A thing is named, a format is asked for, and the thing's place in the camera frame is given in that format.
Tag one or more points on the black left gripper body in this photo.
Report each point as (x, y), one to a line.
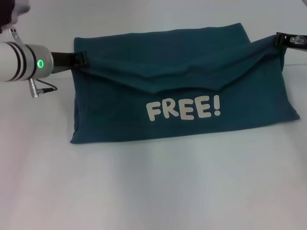
(63, 60)

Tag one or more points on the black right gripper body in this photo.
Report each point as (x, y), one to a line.
(298, 43)

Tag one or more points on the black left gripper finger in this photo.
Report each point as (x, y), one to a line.
(84, 58)

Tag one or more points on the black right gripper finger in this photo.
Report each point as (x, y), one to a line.
(281, 39)

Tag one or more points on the blue-green shirt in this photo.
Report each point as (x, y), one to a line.
(180, 72)

